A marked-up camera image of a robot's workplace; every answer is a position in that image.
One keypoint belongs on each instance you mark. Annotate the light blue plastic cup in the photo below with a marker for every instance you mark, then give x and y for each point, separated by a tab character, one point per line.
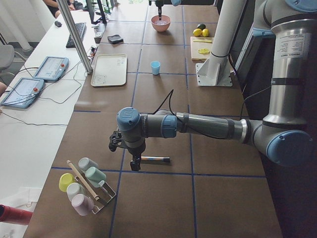
155	66

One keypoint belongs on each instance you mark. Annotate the mint green cup on rack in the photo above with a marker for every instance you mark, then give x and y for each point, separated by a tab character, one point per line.
94	176

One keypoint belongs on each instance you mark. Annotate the yellow lemon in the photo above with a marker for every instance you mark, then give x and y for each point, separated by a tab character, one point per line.
197	32
205	32

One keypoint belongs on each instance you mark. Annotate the pink bowl of ice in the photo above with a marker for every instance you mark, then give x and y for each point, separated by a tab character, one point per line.
161	24

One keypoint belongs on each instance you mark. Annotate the red bottle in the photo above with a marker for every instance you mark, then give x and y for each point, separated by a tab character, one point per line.
14	215

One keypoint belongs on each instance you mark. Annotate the steel muddler with black tip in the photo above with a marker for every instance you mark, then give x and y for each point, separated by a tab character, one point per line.
155	160

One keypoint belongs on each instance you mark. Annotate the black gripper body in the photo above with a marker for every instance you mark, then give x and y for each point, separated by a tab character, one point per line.
136	151
160	9

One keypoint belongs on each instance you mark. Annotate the pink cup on rack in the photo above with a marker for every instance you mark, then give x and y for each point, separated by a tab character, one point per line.
82	204

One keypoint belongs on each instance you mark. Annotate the black computer mouse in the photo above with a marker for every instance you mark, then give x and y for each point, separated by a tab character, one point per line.
57	24

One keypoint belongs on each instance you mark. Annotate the pale grey cup on rack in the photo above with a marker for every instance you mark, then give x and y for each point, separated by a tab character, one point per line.
73	189

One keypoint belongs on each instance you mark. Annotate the teach pendant far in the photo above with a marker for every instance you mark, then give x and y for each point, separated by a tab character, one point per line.
52	69

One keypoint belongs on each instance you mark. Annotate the aluminium frame post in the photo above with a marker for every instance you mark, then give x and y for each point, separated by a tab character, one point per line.
65	12

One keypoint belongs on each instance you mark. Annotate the teach pendant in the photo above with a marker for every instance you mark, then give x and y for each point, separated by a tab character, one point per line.
52	69
24	93

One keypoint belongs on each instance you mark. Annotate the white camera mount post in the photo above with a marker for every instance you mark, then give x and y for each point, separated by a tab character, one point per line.
215	71

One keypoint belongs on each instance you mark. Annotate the grey folded cloth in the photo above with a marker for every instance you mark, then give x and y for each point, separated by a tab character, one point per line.
115	39

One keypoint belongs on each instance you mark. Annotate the cream bear serving tray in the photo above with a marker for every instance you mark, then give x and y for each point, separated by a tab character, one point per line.
109	70

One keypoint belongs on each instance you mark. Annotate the yellow lemon left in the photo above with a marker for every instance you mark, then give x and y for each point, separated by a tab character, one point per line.
197	32

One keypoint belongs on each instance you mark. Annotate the yellow cup on rack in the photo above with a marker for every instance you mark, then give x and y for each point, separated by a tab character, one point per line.
65	180

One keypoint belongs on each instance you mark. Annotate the green avocado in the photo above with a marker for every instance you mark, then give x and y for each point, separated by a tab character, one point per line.
201	26

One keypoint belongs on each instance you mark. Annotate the bamboo cutting board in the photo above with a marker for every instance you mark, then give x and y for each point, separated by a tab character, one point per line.
195	46

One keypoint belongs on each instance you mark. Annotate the teach pendant near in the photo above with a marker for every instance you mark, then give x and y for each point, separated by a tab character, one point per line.
24	93

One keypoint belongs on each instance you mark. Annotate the yellow lemon right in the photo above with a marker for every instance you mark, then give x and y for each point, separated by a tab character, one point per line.
205	32

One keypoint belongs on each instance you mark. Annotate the white wire cup rack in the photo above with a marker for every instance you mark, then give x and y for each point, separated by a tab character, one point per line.
105	192

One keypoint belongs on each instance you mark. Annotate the lemon slices stack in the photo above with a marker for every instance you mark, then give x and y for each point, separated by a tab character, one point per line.
203	51

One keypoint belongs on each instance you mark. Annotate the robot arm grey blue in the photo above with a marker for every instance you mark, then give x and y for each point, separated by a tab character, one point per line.
279	135
173	2

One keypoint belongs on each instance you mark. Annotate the wooden rack handle rod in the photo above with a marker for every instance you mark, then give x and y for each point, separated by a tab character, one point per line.
84	182

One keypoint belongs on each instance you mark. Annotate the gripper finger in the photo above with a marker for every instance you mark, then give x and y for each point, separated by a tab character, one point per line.
138	163
161	12
134	166

